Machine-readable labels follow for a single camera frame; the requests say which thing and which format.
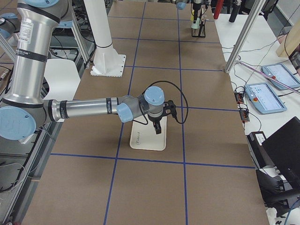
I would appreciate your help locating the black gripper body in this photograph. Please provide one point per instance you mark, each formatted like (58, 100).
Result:
(195, 9)
(155, 122)

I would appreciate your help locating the black wire cup rack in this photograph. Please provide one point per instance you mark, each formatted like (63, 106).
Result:
(201, 32)

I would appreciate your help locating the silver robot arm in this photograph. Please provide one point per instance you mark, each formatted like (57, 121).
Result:
(180, 4)
(42, 90)

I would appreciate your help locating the black power box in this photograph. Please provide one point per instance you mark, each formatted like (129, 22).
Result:
(259, 156)

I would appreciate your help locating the near blue teach pendant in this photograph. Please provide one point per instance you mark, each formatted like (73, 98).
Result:
(264, 99)

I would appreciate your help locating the far blue teach pendant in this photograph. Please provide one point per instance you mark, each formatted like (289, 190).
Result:
(282, 74)

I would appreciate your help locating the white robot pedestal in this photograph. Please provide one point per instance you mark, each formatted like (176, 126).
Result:
(106, 62)

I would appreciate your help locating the black bottle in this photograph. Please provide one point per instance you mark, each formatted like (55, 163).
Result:
(235, 10)

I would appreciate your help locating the white chair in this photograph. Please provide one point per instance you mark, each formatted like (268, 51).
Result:
(63, 79)

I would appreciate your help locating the blue teach pendant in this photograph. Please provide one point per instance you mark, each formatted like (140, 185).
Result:
(264, 99)
(282, 74)

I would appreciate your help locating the white cartoon serving tray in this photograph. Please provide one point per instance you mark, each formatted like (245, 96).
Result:
(144, 137)

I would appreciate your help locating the aluminium frame post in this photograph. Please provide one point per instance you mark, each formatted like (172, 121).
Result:
(259, 6)

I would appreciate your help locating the light green cup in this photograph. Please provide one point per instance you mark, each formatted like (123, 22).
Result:
(196, 24)

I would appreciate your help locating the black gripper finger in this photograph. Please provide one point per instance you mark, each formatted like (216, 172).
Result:
(158, 130)

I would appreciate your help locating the red bottle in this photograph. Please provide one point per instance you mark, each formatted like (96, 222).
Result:
(218, 8)

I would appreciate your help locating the black laptop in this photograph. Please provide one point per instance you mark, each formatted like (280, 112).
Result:
(283, 147)

